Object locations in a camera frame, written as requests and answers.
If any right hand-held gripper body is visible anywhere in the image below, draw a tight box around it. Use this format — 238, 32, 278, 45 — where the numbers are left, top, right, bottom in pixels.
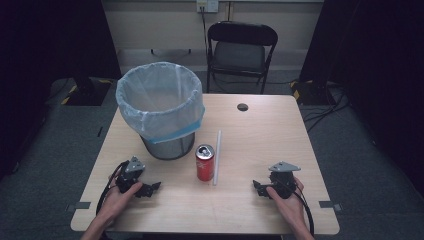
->
268, 161, 302, 200

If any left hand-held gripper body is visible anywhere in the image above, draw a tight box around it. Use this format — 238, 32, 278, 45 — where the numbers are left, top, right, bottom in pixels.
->
114, 155, 148, 195

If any metal mesh trash bin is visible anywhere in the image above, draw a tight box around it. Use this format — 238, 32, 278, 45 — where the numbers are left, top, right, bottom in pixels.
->
140, 131, 196, 161

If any white straw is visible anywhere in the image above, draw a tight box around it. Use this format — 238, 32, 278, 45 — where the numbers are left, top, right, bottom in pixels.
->
212, 129, 223, 187

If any red drink can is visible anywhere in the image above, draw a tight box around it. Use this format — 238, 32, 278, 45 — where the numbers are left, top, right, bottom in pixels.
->
194, 143, 216, 183

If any translucent plastic bin bag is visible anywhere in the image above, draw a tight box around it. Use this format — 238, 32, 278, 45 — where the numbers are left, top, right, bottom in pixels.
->
115, 61, 206, 145

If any person's left hand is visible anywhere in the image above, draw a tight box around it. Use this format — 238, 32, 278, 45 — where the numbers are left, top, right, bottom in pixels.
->
99, 176, 144, 225

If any person's right hand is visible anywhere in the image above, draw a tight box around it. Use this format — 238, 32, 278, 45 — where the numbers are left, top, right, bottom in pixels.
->
265, 176, 306, 232

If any grey tape strip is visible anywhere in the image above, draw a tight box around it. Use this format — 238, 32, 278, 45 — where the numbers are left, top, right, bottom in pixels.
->
65, 201, 92, 213
318, 200, 343, 212

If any black stand base striped tape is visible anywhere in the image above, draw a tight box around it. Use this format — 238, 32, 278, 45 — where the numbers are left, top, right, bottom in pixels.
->
60, 76, 113, 107
290, 79, 335, 107

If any black folding chair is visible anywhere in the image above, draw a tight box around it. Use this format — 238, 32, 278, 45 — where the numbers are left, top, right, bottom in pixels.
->
206, 20, 279, 95

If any dark curtain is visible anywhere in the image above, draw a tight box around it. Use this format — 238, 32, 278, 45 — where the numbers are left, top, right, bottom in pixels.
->
299, 0, 424, 196
0, 0, 122, 183

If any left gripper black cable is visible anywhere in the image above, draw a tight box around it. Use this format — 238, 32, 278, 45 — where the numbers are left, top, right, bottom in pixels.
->
95, 160, 130, 217

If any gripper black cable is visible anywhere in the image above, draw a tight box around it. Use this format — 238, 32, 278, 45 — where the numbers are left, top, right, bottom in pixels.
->
95, 160, 130, 217
292, 183, 315, 237

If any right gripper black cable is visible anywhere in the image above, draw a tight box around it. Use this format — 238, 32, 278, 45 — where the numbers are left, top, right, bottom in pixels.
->
292, 183, 315, 237

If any bundle of black floor cables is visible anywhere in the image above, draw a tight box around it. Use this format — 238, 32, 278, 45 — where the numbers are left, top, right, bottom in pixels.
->
301, 84, 350, 134

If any black power cable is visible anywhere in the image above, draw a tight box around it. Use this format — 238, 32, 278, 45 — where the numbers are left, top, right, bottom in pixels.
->
199, 5, 210, 56

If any white wall outlet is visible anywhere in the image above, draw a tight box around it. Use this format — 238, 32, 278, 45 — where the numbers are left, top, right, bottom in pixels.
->
196, 0, 220, 14

